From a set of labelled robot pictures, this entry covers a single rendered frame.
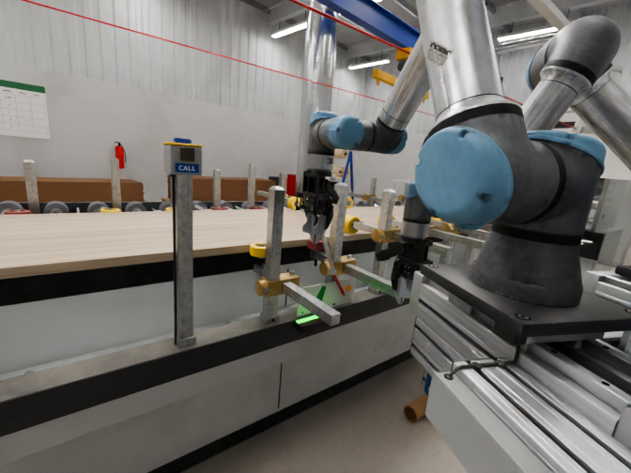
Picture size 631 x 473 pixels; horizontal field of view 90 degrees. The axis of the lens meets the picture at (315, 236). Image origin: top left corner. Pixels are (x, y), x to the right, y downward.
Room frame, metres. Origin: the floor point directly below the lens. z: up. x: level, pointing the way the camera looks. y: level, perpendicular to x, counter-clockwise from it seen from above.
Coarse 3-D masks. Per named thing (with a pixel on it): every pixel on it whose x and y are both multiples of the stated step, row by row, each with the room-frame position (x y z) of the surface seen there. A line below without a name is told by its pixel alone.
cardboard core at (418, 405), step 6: (420, 396) 1.41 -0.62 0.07; (426, 396) 1.40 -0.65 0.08; (414, 402) 1.35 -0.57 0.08; (420, 402) 1.36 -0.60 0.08; (426, 402) 1.36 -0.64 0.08; (408, 408) 1.36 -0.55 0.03; (414, 408) 1.31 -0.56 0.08; (420, 408) 1.32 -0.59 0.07; (408, 414) 1.34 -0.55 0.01; (414, 414) 1.35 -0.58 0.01; (420, 414) 1.30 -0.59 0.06; (414, 420) 1.29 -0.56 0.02
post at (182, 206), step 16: (176, 176) 0.74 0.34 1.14; (176, 192) 0.74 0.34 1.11; (176, 208) 0.74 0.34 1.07; (176, 224) 0.75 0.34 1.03; (176, 240) 0.75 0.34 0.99; (176, 256) 0.74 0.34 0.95; (192, 256) 0.75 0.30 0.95; (176, 272) 0.74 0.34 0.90; (192, 272) 0.75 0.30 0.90; (176, 288) 0.74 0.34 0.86; (192, 288) 0.75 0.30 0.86; (176, 304) 0.74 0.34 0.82; (192, 304) 0.75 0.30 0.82; (176, 320) 0.74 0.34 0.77; (192, 320) 0.75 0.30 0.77; (176, 336) 0.74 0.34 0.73; (192, 336) 0.75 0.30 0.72
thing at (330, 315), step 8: (256, 264) 1.07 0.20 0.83; (256, 272) 1.05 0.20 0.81; (264, 272) 1.01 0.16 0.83; (288, 288) 0.88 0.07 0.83; (296, 288) 0.88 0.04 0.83; (288, 296) 0.88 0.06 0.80; (296, 296) 0.85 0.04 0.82; (304, 296) 0.83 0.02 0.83; (312, 296) 0.83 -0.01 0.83; (304, 304) 0.82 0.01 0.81; (312, 304) 0.79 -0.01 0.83; (320, 304) 0.78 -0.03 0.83; (312, 312) 0.79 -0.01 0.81; (320, 312) 0.76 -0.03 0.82; (328, 312) 0.74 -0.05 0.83; (336, 312) 0.75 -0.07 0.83; (328, 320) 0.73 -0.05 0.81; (336, 320) 0.74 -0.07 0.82
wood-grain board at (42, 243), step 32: (0, 224) 1.05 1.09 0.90; (32, 224) 1.08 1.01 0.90; (64, 224) 1.12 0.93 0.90; (96, 224) 1.16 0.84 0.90; (128, 224) 1.21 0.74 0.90; (160, 224) 1.25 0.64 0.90; (192, 224) 1.31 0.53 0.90; (224, 224) 1.36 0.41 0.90; (256, 224) 1.42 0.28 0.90; (288, 224) 1.49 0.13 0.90; (0, 256) 0.75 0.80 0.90; (32, 256) 0.77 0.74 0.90; (64, 256) 0.79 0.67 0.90; (96, 256) 0.82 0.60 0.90; (128, 256) 0.84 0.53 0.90; (160, 256) 0.90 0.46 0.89
